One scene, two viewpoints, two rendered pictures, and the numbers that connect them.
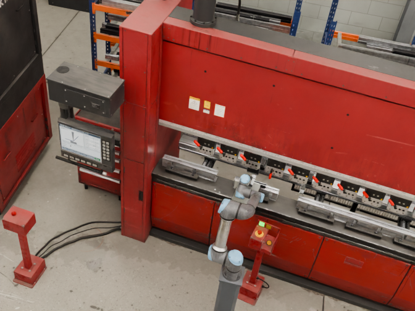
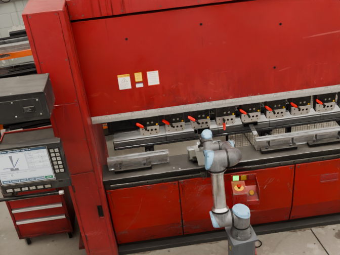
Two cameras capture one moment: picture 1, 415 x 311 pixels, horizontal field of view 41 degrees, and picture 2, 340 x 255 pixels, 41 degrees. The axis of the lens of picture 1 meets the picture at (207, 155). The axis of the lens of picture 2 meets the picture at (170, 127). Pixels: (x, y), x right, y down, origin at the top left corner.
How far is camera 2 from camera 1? 1.46 m
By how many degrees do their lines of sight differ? 16
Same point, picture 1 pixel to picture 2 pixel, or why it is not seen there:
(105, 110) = (42, 109)
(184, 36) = (93, 7)
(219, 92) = (147, 56)
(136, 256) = not seen: outside the picture
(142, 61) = (59, 47)
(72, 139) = (12, 165)
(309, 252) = (285, 188)
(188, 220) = (156, 217)
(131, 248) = not seen: outside the picture
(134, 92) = (61, 88)
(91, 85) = (14, 88)
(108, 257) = not seen: outside the picture
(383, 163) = (326, 61)
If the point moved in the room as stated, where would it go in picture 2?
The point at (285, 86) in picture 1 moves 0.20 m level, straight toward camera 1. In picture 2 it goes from (212, 19) to (221, 30)
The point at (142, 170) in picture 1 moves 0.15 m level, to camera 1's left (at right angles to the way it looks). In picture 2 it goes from (94, 179) to (74, 184)
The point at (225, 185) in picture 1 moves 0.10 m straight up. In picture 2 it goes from (180, 161) to (179, 151)
